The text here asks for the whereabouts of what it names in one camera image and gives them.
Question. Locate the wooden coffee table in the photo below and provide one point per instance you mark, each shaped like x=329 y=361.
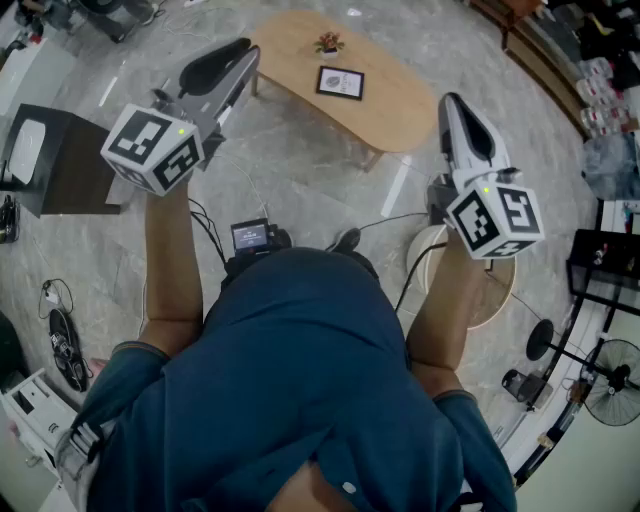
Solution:
x=395 y=115

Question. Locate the long wooden cabinet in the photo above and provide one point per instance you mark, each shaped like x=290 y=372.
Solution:
x=550 y=65

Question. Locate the clear plastic bag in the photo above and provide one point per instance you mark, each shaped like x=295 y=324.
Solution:
x=610 y=165

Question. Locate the black bag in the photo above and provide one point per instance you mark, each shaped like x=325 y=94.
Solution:
x=7 y=220

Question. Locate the person's blue shirt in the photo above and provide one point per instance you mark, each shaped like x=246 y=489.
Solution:
x=290 y=350

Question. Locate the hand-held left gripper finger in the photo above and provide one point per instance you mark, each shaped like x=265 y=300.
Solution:
x=235 y=82
x=210 y=65

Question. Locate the stack of white packages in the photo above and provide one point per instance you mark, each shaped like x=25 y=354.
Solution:
x=600 y=90

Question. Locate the black pedestal fan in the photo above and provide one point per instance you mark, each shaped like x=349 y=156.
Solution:
x=622 y=372

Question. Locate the round white side table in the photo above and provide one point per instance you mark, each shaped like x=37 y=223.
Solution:
x=495 y=295

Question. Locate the white rounded device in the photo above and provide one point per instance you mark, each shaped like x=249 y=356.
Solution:
x=26 y=150

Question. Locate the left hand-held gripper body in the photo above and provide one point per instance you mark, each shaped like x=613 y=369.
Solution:
x=150 y=145

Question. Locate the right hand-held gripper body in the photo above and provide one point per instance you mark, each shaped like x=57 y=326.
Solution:
x=492 y=220

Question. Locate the black framed nature picture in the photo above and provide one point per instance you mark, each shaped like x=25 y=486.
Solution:
x=340 y=82

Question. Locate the black metal shelf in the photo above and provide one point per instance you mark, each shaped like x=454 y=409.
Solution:
x=600 y=280

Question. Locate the black side cabinet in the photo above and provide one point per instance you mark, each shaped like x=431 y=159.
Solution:
x=65 y=165

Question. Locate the small potted pink flowers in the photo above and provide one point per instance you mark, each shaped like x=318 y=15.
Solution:
x=329 y=44

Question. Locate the person's black shoe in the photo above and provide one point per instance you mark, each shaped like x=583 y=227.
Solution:
x=346 y=239

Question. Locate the person's left forearm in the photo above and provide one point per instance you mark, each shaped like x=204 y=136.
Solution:
x=170 y=260

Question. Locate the white drawer cabinet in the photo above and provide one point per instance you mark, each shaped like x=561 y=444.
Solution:
x=40 y=415

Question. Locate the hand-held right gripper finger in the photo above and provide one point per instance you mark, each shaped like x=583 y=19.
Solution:
x=487 y=145
x=452 y=135

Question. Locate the person's right forearm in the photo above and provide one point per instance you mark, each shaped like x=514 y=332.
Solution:
x=440 y=310

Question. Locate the small black bin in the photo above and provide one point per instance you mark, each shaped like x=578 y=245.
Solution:
x=520 y=385

